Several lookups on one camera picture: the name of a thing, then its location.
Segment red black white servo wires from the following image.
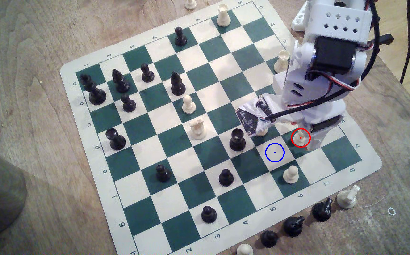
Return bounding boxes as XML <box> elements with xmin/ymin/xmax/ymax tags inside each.
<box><xmin>284</xmin><ymin>76</ymin><xmax>363</xmax><ymax>110</ymax></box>

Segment white printed base bracket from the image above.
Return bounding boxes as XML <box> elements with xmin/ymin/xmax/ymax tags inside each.
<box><xmin>291</xmin><ymin>1</ymin><xmax>310</xmax><ymax>32</ymax></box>

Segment tape-wrapped camera board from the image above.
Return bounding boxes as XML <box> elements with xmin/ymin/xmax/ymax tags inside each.
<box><xmin>236</xmin><ymin>95</ymin><xmax>277</xmax><ymax>137</ymax></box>

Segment black pawn chess piece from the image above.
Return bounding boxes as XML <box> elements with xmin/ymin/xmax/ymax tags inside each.
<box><xmin>155</xmin><ymin>165</ymin><xmax>172</xmax><ymax>183</ymax></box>
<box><xmin>141</xmin><ymin>63</ymin><xmax>155</xmax><ymax>83</ymax></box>
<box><xmin>121</xmin><ymin>94</ymin><xmax>137</xmax><ymax>113</ymax></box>
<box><xmin>201</xmin><ymin>206</ymin><xmax>218</xmax><ymax>224</ymax></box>
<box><xmin>219</xmin><ymin>169</ymin><xmax>234</xmax><ymax>187</ymax></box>
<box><xmin>174</xmin><ymin>27</ymin><xmax>188</xmax><ymax>47</ymax></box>
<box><xmin>260</xmin><ymin>230</ymin><xmax>278</xmax><ymax>248</ymax></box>

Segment black rook chess piece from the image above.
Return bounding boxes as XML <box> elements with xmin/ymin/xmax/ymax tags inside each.
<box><xmin>229</xmin><ymin>128</ymin><xmax>247</xmax><ymax>152</ymax></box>

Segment white knight chess piece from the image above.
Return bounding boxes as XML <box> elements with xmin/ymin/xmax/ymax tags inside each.
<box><xmin>336</xmin><ymin>185</ymin><xmax>360</xmax><ymax>209</ymax></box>

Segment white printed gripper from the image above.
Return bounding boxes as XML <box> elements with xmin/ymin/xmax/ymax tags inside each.
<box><xmin>286</xmin><ymin>100</ymin><xmax>348</xmax><ymax>150</ymax></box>

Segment green and white chess mat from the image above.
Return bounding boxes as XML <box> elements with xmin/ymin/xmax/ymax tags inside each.
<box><xmin>60</xmin><ymin>0</ymin><xmax>383</xmax><ymax>255</ymax></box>

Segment thin black cable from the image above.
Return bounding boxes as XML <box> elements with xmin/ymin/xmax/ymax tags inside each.
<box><xmin>400</xmin><ymin>0</ymin><xmax>410</xmax><ymax>84</ymax></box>

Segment black bishop chess piece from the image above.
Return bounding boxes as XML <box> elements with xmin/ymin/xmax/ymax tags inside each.
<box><xmin>171</xmin><ymin>72</ymin><xmax>186</xmax><ymax>96</ymax></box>
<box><xmin>112</xmin><ymin>69</ymin><xmax>130</xmax><ymax>94</ymax></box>
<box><xmin>311</xmin><ymin>198</ymin><xmax>333</xmax><ymax>222</ymax></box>

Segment white rook chess piece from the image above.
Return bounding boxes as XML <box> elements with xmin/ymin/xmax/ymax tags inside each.
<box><xmin>190</xmin><ymin>119</ymin><xmax>207</xmax><ymax>140</ymax></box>
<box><xmin>216</xmin><ymin>4</ymin><xmax>231</xmax><ymax>27</ymax></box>

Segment black king chess piece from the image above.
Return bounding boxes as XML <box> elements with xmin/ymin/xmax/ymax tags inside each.
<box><xmin>80</xmin><ymin>74</ymin><xmax>107</xmax><ymax>106</ymax></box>

